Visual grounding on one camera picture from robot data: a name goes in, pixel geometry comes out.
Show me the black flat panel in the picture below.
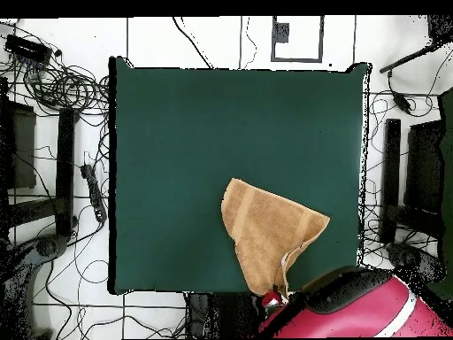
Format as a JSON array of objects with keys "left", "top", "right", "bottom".
[
  {"left": 0, "top": 100, "right": 37, "bottom": 190},
  {"left": 403, "top": 120, "right": 445, "bottom": 213}
]

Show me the black metal beam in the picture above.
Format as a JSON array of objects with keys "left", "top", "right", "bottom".
[
  {"left": 55, "top": 107, "right": 77, "bottom": 237},
  {"left": 380, "top": 118, "right": 402, "bottom": 244}
]

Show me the dark green fabric sheet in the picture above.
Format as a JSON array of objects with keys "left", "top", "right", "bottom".
[{"left": 420, "top": 88, "right": 453, "bottom": 302}]

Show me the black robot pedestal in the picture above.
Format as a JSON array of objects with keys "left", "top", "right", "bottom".
[{"left": 185, "top": 291, "right": 265, "bottom": 339}]

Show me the black tripod stand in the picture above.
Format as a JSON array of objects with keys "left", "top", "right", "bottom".
[{"left": 379, "top": 14, "right": 453, "bottom": 74}]

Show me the black hub box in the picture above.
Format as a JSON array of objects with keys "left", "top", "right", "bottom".
[{"left": 4, "top": 33, "right": 53, "bottom": 66}]

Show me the dark green table cloth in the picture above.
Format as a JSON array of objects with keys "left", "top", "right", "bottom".
[{"left": 107, "top": 55, "right": 372, "bottom": 297}]

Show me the orange terry towel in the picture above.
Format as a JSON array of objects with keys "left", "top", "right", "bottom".
[{"left": 220, "top": 177, "right": 331, "bottom": 298}]

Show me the black power adapter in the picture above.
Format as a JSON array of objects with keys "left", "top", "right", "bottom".
[{"left": 387, "top": 70, "right": 413, "bottom": 115}]

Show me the tangled black cable bundle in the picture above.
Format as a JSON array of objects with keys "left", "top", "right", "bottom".
[{"left": 20, "top": 59, "right": 111, "bottom": 118}]

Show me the black power strip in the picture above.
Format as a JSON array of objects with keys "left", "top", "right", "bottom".
[{"left": 79, "top": 163, "right": 108, "bottom": 223}]

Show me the grey square floor frame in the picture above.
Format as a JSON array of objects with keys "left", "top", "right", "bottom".
[{"left": 271, "top": 15, "right": 325, "bottom": 64}]

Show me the long black cable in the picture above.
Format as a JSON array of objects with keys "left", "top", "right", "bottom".
[{"left": 172, "top": 16, "right": 214, "bottom": 69}]

